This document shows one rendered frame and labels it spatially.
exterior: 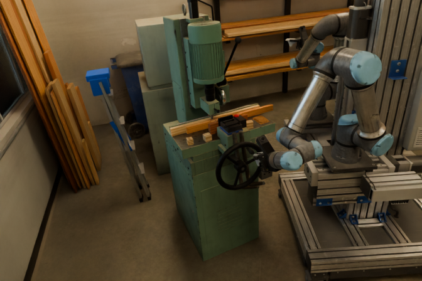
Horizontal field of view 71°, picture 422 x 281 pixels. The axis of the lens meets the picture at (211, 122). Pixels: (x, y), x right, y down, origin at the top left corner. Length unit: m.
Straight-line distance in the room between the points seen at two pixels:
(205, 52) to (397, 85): 1.00
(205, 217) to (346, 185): 0.84
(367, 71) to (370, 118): 0.26
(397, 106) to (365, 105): 0.52
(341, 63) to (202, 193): 1.05
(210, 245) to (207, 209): 0.32
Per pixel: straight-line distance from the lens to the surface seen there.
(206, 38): 1.56
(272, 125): 1.83
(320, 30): 1.94
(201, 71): 1.61
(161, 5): 3.95
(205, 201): 1.87
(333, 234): 2.14
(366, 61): 1.24
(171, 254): 2.30
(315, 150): 1.29
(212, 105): 1.70
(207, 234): 2.05
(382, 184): 1.72
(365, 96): 1.35
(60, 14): 3.98
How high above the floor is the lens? 1.74
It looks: 27 degrees down
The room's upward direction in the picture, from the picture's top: 5 degrees counter-clockwise
